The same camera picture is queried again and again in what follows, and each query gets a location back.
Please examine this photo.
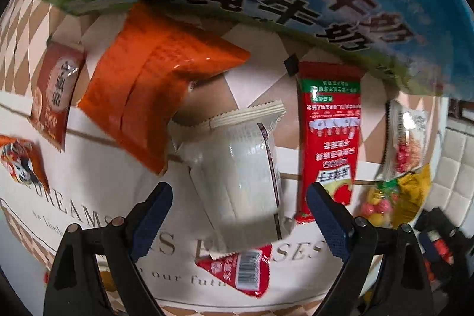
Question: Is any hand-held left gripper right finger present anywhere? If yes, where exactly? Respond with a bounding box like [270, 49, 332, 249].
[306, 182, 434, 316]

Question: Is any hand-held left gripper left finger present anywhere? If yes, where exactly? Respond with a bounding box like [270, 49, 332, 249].
[44, 182, 174, 316]

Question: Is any white snack packet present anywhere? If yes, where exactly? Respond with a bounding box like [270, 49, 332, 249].
[167, 99, 295, 253]

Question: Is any brown-red biscuit packet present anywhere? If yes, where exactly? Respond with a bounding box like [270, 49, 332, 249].
[28, 41, 87, 153]

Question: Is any colourful candy packet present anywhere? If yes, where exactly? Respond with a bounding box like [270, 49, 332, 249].
[355, 180, 401, 228]

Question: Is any checkered printed tablecloth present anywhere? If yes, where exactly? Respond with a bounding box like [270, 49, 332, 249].
[0, 0, 445, 316]

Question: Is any yellow snack packet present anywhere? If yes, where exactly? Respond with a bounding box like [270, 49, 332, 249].
[390, 163, 433, 228]

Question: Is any long red sauce packet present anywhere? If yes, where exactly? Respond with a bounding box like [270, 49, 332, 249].
[295, 61, 363, 225]

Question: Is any white quilted cushion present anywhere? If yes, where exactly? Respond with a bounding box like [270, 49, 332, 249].
[426, 97, 474, 228]

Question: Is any small red barcode packet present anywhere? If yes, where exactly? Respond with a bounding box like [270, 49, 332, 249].
[196, 244, 274, 299]

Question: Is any clear packet with red print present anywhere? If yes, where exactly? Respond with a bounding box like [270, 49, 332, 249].
[374, 99, 432, 181]

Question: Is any orange snack packet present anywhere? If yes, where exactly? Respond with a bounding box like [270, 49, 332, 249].
[77, 1, 251, 175]

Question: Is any orange panda print packet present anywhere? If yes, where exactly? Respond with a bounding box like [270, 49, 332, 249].
[0, 134, 50, 194]

